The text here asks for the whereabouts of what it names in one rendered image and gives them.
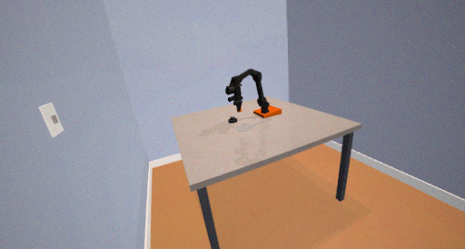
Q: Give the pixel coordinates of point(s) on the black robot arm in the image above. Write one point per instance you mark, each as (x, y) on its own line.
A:
(235, 87)

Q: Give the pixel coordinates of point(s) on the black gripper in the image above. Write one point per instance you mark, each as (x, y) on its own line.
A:
(238, 102)

